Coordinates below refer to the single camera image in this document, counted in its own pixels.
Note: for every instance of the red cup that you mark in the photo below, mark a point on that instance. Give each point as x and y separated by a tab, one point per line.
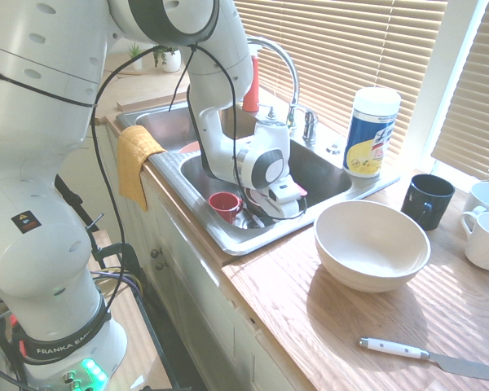
224	205

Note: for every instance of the plant in white pot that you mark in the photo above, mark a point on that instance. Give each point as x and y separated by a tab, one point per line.
169	59

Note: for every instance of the kitchen knife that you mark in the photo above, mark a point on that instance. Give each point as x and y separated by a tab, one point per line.
395	348

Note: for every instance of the stainless steel double sink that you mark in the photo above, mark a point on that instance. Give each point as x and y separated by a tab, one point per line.
334	179

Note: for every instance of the chrome gooseneck faucet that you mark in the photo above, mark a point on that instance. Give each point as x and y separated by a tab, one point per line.
287	61

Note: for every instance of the pink bowl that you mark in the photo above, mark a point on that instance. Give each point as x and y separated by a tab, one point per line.
189	148

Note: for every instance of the chrome sink hole cover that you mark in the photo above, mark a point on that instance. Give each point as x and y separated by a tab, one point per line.
333	149

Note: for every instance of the white mug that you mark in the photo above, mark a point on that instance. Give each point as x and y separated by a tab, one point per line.
487	195
487	244

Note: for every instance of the yellow dish cloth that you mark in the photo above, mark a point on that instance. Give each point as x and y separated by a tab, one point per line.
134	163

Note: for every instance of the white base cabinet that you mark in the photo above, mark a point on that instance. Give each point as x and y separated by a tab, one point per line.
179	252

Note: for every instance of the small green plant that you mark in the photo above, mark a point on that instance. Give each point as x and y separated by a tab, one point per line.
133	51

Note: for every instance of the chrome sink sprayer knob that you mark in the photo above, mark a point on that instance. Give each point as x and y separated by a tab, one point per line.
270	112

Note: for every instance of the red spray bottle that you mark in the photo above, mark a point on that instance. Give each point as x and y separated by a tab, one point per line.
252	91

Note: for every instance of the large white bowl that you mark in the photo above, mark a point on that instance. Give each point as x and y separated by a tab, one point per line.
371	244

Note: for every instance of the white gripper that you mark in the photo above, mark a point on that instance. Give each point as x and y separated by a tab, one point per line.
284	201

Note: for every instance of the beige window blind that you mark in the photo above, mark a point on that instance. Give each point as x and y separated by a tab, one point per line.
477	102
350	49

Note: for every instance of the round cabinet knob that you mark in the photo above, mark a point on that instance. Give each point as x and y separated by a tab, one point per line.
159	266
157	252

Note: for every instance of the disinfecting wipes canister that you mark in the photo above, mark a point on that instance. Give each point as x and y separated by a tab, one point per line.
371	138

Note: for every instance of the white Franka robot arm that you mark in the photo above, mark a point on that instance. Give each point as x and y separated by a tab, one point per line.
45	163

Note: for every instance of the black mug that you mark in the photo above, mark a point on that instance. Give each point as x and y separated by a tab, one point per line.
426	199

